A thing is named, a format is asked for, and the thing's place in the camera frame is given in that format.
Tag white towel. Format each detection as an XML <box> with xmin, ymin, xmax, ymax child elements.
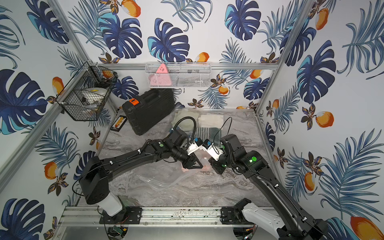
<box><xmin>198</xmin><ymin>114</ymin><xmax>224</xmax><ymax>128</ymax></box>

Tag aluminium front rail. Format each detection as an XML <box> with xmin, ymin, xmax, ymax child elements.
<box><xmin>58</xmin><ymin>204</ymin><xmax>286</xmax><ymax>230</ymax></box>

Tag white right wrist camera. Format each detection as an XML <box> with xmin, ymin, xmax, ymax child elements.
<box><xmin>202</xmin><ymin>139</ymin><xmax>224</xmax><ymax>162</ymax></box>

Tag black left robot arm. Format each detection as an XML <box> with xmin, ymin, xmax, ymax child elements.
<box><xmin>76</xmin><ymin>117</ymin><xmax>203</xmax><ymax>217</ymax></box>

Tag small black orange box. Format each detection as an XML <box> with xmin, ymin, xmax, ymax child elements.
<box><xmin>110</xmin><ymin>116</ymin><xmax>128</xmax><ymax>132</ymax></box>

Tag pink towel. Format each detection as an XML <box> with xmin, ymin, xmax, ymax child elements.
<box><xmin>182</xmin><ymin>150</ymin><xmax>212</xmax><ymax>173</ymax></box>

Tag pink triangle object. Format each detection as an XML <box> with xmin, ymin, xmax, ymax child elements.
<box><xmin>149</xmin><ymin>63</ymin><xmax>172</xmax><ymax>88</ymax></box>

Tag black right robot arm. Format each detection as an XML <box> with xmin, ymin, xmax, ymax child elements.
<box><xmin>212</xmin><ymin>134</ymin><xmax>331</xmax><ymax>240</ymax></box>

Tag cream towel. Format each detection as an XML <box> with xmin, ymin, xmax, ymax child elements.
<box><xmin>171</xmin><ymin>109</ymin><xmax>199</xmax><ymax>133</ymax></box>

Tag black wire basket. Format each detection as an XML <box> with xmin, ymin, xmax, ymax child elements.
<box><xmin>55</xmin><ymin>62</ymin><xmax>118</xmax><ymax>122</ymax></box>

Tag black plastic tool case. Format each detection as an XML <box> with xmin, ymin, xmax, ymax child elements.
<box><xmin>122</xmin><ymin>89</ymin><xmax>175</xmax><ymax>136</ymax></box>

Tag clear plastic vacuum bag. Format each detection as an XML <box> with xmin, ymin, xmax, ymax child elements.
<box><xmin>136</xmin><ymin>106</ymin><xmax>262</xmax><ymax>193</ymax></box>

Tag clear wall-mounted tray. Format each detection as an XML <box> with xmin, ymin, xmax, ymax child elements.
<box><xmin>145</xmin><ymin>62</ymin><xmax>212</xmax><ymax>89</ymax></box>

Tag green striped towel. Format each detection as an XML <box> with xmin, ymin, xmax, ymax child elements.
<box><xmin>196</xmin><ymin>128</ymin><xmax>222</xmax><ymax>142</ymax></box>

